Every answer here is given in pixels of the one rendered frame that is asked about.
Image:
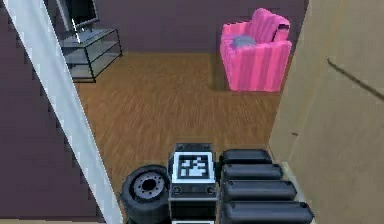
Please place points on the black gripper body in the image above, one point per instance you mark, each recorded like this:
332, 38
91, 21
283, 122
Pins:
146, 191

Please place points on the glass television stand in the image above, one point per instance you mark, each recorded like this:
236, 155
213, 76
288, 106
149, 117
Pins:
90, 53

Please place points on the pink striped armchair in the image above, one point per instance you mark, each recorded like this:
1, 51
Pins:
256, 63

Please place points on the grey cushion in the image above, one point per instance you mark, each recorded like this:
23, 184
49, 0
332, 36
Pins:
243, 41

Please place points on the black television set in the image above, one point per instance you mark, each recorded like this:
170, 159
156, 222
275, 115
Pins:
80, 15

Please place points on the beige room door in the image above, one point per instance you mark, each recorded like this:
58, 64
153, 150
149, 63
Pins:
336, 110

